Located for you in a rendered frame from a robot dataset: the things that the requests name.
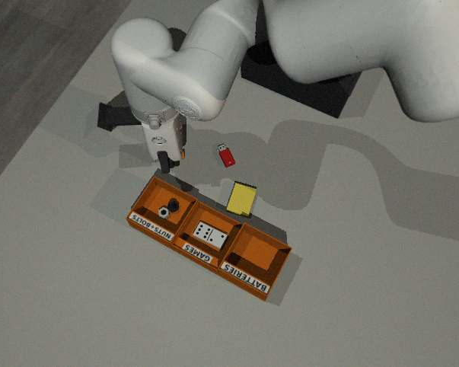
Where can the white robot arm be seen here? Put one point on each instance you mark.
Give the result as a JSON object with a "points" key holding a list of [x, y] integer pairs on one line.
{"points": [[416, 42]]}

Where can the white domino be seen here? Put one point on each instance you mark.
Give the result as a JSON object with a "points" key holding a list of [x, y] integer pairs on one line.
{"points": [[210, 235]]}

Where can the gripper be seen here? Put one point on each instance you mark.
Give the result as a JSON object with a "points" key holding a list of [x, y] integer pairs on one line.
{"points": [[165, 143]]}

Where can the grey hex nut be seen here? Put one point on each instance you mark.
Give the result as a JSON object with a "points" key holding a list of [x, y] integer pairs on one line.
{"points": [[163, 213]]}

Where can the orange bin with nuts and bolts label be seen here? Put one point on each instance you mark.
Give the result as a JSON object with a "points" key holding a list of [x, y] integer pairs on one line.
{"points": [[249, 258]]}

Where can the black hexagonal nut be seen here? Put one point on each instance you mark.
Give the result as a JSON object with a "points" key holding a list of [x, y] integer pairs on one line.
{"points": [[173, 206]]}

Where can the red usb stick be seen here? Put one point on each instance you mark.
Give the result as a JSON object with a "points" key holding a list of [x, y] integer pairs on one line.
{"points": [[226, 156]]}

